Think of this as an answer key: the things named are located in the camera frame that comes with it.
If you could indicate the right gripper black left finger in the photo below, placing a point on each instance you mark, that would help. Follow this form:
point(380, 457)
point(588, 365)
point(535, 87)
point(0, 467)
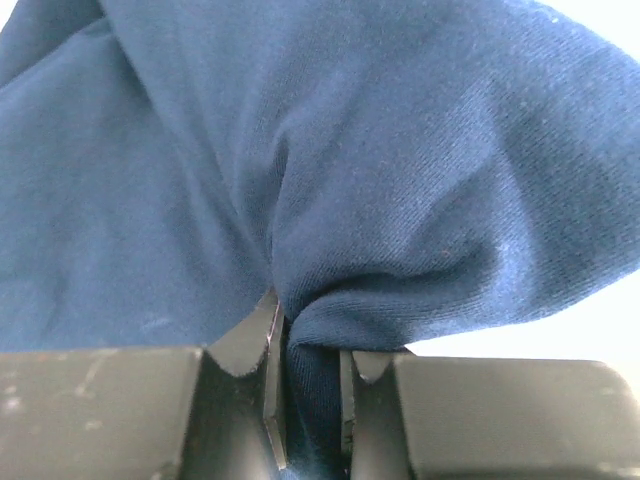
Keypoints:
point(182, 412)

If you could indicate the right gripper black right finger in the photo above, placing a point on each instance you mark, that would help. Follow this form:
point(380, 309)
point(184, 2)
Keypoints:
point(411, 417)

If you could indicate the navy blue t shirt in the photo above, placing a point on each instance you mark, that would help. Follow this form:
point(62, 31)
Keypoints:
point(395, 171)

